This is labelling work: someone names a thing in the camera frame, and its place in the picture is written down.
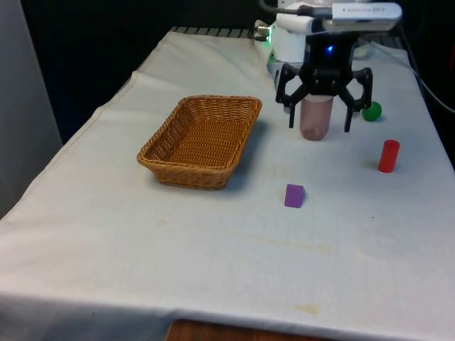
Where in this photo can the see-through pink cup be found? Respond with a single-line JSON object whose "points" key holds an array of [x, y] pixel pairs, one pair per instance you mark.
{"points": [[315, 119]]}

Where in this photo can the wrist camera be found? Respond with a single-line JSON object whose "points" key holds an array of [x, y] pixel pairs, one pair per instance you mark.
{"points": [[366, 16]]}

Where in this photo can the purple triangular block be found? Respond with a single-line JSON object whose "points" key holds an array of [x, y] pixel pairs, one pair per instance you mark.
{"points": [[293, 196]]}

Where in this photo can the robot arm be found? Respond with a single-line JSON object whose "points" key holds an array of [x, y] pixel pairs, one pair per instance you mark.
{"points": [[289, 39]]}

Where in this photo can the red cylinder block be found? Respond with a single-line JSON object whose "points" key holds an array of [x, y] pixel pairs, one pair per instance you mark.
{"points": [[388, 156]]}

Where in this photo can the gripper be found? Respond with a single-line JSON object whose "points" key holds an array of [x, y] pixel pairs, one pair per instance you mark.
{"points": [[328, 58]]}

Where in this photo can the green ball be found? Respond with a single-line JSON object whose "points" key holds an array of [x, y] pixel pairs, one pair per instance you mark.
{"points": [[372, 112]]}

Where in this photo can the wicker basket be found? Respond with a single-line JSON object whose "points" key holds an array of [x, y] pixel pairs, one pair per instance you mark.
{"points": [[200, 142]]}

